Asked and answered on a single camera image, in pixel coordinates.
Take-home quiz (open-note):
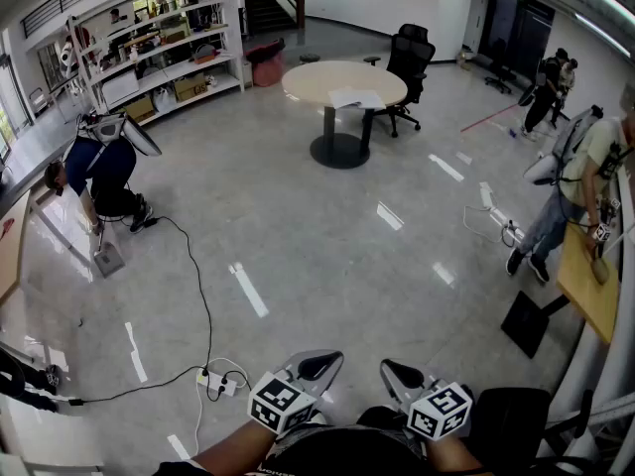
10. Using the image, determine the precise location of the person's right forearm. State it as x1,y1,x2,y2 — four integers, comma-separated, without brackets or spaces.
425,433,486,476

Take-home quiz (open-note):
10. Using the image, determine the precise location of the black mesh office chair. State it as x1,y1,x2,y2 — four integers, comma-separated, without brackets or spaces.
363,23,437,139

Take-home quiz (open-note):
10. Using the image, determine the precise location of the person's left forearm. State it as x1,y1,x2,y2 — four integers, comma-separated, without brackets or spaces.
191,418,280,476

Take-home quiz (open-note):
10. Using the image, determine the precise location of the white board panel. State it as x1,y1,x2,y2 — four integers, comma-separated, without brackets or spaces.
100,69,141,109

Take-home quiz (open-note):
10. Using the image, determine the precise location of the white power cable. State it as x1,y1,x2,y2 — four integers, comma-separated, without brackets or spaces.
462,204,517,248
194,356,252,460

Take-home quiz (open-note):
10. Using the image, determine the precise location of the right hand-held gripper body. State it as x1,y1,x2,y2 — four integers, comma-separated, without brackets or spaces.
396,380,473,442

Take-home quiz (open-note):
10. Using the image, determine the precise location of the dark double door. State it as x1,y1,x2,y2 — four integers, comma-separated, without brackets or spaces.
478,0,557,84

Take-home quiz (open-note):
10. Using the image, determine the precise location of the round beige table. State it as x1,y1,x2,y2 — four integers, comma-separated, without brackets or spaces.
281,60,409,171

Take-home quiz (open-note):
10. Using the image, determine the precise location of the black power cable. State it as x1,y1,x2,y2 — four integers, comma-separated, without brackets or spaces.
66,215,214,407

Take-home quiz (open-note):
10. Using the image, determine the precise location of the dark staircase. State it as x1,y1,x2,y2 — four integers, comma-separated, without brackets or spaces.
242,0,307,34

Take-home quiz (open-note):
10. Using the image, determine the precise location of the plain cardboard box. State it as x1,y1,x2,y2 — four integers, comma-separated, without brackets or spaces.
123,96,157,124

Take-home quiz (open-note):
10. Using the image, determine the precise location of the white power strip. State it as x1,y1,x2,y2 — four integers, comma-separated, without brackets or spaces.
195,368,239,397
488,207,526,241

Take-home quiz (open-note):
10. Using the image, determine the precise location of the black swivel chair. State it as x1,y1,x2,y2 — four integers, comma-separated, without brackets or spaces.
470,387,596,476

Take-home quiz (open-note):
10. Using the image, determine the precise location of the light wooden desk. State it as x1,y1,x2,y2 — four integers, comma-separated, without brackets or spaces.
0,189,32,306

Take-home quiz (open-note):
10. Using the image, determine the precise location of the person's black shirt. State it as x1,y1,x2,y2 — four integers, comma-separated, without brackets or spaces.
262,405,429,476

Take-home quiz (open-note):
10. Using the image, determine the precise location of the white printed booklet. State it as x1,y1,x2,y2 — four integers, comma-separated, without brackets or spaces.
327,86,387,111

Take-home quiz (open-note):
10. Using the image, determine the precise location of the white plastic bag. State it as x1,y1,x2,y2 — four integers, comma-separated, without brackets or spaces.
151,86,176,114

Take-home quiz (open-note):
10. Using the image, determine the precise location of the white metal frame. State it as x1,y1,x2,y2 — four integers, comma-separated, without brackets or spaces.
540,166,635,476

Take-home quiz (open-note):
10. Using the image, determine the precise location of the yellow wooden board table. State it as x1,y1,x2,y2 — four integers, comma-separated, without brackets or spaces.
555,221,621,346

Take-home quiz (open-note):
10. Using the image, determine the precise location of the printed cardboard box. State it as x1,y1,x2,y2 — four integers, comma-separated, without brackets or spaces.
173,74,207,102

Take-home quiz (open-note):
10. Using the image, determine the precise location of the black square base plate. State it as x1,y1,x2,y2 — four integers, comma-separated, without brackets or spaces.
500,290,572,360

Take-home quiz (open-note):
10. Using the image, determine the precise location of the white shelving unit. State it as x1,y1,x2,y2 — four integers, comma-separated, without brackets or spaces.
68,0,247,128

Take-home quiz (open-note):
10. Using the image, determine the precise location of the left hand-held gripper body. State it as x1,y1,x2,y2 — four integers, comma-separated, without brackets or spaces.
247,367,328,436

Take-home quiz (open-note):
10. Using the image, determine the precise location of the grey dustpan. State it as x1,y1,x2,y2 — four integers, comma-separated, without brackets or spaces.
92,245,126,280

